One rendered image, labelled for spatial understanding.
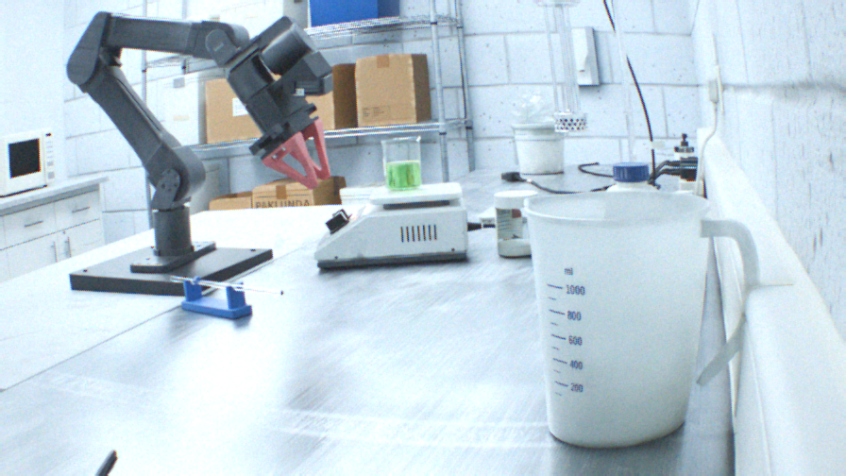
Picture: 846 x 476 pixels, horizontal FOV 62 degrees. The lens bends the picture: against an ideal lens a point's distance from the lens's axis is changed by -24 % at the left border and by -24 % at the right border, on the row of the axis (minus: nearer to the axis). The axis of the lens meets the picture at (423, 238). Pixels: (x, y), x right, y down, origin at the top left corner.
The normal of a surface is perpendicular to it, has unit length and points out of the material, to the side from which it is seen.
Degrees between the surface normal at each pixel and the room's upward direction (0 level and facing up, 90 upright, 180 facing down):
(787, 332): 0
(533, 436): 0
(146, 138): 82
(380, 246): 90
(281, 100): 62
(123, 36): 95
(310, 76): 103
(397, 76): 91
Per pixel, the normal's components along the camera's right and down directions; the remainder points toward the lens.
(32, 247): 0.95, -0.02
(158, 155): -0.11, 0.13
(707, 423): -0.07, -0.98
